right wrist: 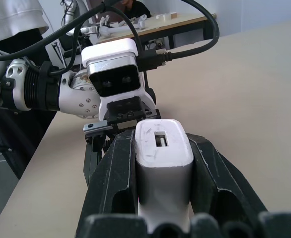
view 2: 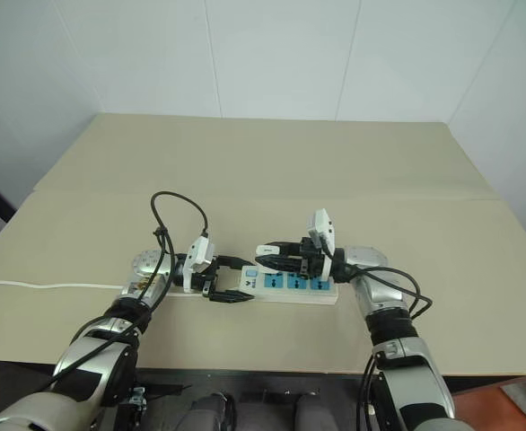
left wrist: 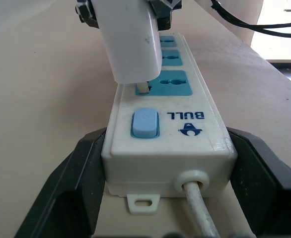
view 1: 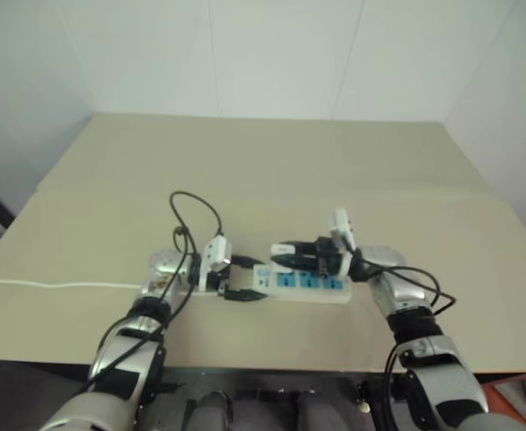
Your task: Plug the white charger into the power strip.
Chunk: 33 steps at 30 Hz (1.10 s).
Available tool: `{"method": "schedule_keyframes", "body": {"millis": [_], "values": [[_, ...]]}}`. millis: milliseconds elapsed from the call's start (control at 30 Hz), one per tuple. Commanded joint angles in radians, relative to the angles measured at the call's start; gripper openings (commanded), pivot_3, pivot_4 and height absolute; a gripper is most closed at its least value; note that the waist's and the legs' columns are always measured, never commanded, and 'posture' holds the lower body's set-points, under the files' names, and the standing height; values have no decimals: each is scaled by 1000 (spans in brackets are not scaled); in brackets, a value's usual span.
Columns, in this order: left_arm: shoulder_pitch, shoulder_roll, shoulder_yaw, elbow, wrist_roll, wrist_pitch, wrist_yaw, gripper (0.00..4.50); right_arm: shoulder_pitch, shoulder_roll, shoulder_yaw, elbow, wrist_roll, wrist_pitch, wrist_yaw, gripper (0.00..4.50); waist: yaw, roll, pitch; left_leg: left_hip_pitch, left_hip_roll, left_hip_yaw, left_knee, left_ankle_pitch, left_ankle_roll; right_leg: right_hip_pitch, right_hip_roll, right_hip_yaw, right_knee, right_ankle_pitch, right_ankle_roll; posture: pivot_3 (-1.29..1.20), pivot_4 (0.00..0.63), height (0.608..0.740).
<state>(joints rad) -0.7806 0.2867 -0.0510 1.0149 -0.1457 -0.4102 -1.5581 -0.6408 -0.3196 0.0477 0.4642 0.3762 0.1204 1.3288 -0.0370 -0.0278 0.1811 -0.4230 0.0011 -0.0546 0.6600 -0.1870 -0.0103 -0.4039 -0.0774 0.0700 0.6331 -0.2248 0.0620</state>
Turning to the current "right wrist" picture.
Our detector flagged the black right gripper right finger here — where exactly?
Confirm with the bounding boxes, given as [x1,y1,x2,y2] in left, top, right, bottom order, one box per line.
[185,132,269,216]

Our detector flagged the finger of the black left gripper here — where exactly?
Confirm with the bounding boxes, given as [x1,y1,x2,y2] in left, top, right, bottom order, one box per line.
[83,133,111,186]

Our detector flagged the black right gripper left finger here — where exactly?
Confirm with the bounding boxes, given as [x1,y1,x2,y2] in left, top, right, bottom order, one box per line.
[77,129,139,232]

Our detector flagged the white USB charger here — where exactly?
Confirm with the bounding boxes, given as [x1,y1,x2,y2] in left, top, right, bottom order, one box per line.
[135,119,195,234]

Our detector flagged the white robot parts on table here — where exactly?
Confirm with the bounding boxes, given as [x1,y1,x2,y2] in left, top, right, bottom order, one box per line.
[80,14,152,38]

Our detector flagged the small white block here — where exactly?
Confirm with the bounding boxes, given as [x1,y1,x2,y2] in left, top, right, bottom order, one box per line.
[155,13,178,21]

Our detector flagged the person in dark clothes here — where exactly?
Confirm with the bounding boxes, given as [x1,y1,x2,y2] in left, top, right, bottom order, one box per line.
[120,0,152,20]

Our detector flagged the beige background work table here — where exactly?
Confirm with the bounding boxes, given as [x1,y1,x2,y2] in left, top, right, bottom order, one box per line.
[95,12,217,52]

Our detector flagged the person in white shirt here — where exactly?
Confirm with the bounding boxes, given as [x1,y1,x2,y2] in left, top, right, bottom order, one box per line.
[0,0,50,46]

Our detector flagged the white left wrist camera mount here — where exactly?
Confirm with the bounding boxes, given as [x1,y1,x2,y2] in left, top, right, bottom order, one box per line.
[81,38,156,122]

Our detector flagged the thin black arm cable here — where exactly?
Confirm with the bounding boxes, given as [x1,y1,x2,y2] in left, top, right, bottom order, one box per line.
[48,6,143,75]

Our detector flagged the black stand frame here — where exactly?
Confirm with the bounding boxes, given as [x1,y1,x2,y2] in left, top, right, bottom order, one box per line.
[0,104,38,179]

